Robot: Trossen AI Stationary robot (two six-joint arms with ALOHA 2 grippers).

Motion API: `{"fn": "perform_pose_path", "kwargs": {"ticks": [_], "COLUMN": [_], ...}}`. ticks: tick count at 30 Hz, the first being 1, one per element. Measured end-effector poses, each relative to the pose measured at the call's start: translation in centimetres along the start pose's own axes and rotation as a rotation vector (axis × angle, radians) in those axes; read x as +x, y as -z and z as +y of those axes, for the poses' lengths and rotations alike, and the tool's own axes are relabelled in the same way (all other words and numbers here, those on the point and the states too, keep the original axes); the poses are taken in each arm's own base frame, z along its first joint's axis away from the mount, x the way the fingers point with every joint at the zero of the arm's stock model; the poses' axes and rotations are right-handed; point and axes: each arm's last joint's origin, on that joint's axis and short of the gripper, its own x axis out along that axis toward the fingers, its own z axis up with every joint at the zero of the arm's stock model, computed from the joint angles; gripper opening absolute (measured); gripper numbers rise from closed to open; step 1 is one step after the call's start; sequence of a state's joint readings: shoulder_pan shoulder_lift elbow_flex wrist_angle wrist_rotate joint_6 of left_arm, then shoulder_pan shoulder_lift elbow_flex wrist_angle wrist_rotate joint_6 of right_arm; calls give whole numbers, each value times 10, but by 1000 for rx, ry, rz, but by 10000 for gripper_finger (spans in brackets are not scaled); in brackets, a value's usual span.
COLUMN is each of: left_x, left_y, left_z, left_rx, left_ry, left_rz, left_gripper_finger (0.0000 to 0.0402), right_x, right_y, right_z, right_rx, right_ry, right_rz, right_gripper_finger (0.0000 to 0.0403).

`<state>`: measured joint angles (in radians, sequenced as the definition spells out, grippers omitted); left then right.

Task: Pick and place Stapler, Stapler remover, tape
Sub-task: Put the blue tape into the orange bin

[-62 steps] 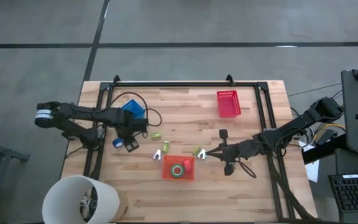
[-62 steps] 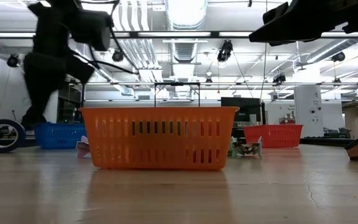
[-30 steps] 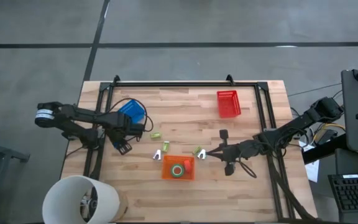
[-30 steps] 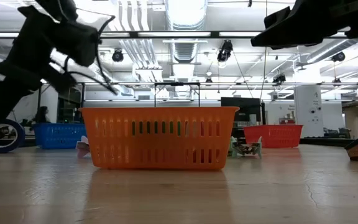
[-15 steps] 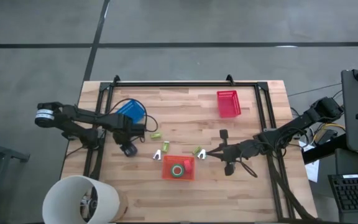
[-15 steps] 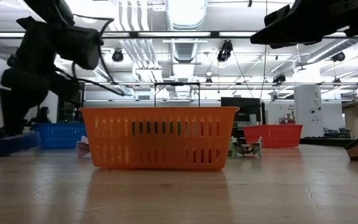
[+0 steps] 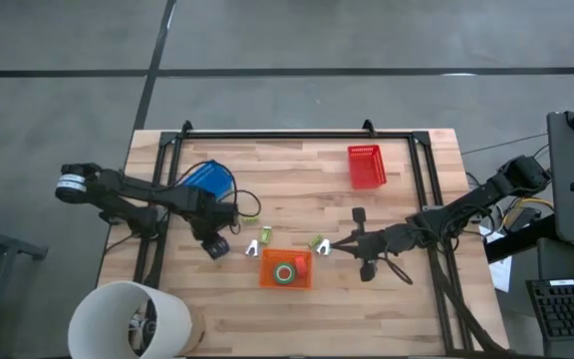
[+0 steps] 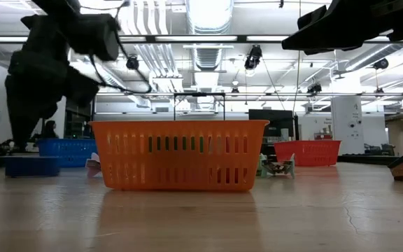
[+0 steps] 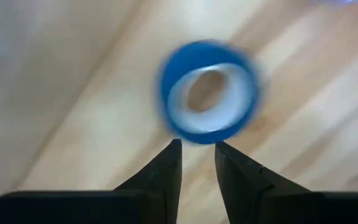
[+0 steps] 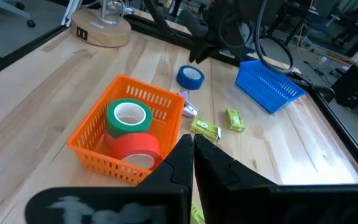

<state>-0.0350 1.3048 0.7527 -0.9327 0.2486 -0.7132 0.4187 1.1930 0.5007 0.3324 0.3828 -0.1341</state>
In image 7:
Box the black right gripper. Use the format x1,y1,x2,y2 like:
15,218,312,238
330,207,411,283

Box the green tape roll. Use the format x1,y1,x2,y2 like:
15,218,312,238
272,262,297,286

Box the orange plastic basket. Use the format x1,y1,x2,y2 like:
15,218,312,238
258,247,314,290

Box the blue plastic basket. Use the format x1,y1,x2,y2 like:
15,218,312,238
180,159,236,201

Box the red plastic basket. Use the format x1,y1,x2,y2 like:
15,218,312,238
347,144,389,190

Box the white cylindrical shade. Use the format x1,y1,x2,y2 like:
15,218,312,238
67,280,193,359

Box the white paper sheet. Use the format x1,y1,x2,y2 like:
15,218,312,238
480,226,513,294

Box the black keyboard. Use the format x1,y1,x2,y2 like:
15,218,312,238
525,277,574,343

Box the black aluminium table frame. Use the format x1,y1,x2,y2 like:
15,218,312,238
132,119,472,358

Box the black cable sleeve bundle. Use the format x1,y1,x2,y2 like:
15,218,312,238
430,238,510,356

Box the thin black floor cable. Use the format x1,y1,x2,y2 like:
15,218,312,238
460,132,550,156

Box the yellow cables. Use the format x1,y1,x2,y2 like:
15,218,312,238
503,196,555,220

